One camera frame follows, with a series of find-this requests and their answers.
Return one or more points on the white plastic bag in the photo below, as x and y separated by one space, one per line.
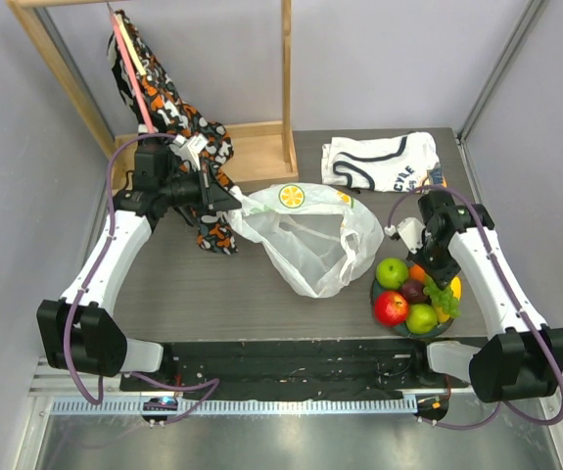
318 238

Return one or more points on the fake orange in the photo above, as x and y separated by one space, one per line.
417 273

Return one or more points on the fake red apple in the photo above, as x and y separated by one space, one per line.
390 308

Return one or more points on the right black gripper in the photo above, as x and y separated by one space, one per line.
438 264

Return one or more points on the fake yellow lemon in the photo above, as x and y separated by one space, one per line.
447 301

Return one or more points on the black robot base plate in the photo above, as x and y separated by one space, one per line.
345 369

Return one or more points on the orange black patterned garment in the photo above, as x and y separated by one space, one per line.
168 111

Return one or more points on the wooden clothes rack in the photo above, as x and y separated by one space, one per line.
264 151

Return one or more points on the fake green grapes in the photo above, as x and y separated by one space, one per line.
431 288

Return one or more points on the slotted cable duct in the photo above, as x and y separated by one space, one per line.
156 406

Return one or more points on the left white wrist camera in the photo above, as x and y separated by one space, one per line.
189 149

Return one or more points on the blue ceramic plate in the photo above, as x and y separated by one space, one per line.
401 328

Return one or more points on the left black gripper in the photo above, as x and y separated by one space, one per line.
212 197

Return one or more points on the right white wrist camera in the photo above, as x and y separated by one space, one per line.
410 231

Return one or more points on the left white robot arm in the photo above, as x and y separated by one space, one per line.
78 330

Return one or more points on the fake green apple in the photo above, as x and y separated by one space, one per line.
391 273
421 319

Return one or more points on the pink clothes hanger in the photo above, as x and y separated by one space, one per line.
131 67

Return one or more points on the fake dark red plum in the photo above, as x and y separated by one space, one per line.
413 291

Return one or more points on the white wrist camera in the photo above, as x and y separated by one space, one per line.
410 231
189 149

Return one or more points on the white printed t-shirt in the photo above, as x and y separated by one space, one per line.
398 164

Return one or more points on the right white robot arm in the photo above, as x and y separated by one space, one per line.
523 356

